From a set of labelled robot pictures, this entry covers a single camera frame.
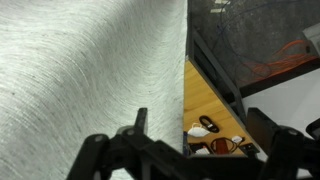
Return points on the wooden table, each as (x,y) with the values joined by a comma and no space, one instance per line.
(200,99)

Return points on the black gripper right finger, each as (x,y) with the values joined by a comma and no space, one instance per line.
(291,155)

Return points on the light grey curtain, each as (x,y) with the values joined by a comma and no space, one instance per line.
(72,68)

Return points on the white tape strip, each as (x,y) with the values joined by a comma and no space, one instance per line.
(220,10)

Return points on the black metal frame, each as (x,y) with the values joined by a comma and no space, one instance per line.
(199,54)

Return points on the white face mask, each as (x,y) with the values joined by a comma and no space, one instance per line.
(197,130)

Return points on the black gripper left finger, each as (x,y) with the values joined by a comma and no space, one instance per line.
(130,149)

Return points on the black white box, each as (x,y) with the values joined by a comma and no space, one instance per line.
(199,148)

